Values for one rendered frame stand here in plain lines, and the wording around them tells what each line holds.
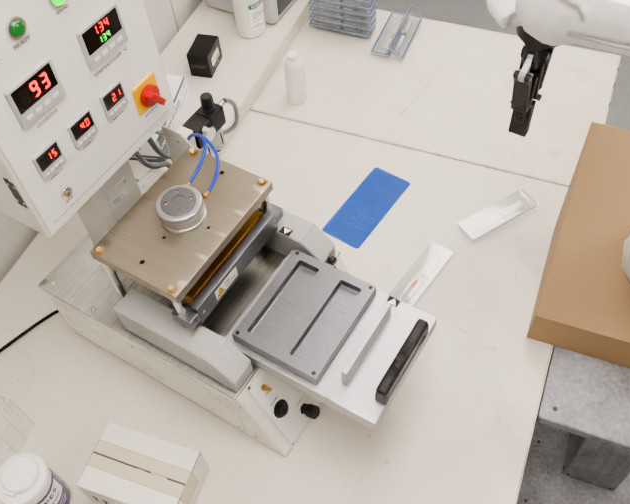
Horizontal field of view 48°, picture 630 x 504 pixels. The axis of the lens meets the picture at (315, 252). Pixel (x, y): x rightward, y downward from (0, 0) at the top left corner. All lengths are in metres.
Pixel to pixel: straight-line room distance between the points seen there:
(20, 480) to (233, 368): 0.39
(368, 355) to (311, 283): 0.16
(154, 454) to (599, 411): 0.81
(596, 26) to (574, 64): 1.18
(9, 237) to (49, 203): 0.58
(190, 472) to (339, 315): 0.37
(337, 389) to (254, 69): 1.04
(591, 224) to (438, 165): 0.47
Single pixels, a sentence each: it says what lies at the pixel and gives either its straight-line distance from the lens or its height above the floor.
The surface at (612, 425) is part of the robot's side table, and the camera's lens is 1.45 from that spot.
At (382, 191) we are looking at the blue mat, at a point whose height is 0.75.
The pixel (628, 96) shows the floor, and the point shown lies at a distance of 3.19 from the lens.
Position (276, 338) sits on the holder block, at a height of 0.99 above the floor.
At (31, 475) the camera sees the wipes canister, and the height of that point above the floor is 0.90.
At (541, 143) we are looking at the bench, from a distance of 1.83.
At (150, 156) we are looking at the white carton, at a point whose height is 0.81.
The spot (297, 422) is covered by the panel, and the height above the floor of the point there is 0.78.
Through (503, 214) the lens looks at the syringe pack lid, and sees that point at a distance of 1.64.
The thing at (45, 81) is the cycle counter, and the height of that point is 1.39.
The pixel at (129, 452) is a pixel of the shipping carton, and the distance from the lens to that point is 1.33.
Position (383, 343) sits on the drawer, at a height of 0.97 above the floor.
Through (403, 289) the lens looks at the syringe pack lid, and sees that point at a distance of 1.50.
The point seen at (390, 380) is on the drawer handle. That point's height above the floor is 1.01.
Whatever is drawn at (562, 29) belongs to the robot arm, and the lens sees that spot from 0.91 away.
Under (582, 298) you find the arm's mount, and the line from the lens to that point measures 1.42.
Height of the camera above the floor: 2.03
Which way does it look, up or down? 54 degrees down
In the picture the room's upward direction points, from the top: 6 degrees counter-clockwise
